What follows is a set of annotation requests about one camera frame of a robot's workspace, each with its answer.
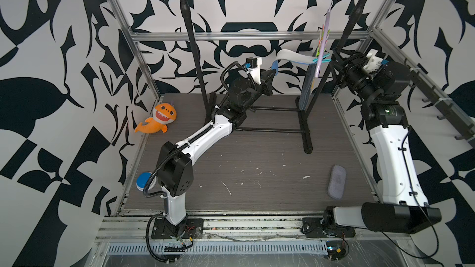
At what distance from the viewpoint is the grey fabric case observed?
827mm

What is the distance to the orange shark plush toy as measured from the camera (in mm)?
1014

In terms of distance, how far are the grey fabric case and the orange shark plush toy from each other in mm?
864
